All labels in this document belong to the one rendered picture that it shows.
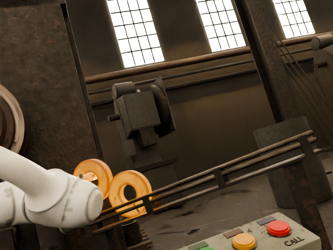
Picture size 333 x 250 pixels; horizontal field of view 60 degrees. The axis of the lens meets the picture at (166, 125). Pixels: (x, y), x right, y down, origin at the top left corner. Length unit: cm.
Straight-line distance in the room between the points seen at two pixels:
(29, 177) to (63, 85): 88
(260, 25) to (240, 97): 384
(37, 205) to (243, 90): 828
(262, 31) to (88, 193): 464
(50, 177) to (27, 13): 111
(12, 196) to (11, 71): 85
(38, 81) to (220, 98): 718
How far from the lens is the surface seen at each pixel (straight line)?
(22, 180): 62
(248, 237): 57
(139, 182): 96
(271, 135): 320
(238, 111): 847
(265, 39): 503
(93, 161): 104
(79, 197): 65
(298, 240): 59
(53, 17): 160
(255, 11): 520
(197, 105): 802
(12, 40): 157
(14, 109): 129
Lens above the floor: 77
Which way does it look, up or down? 8 degrees up
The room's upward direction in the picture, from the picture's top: 16 degrees counter-clockwise
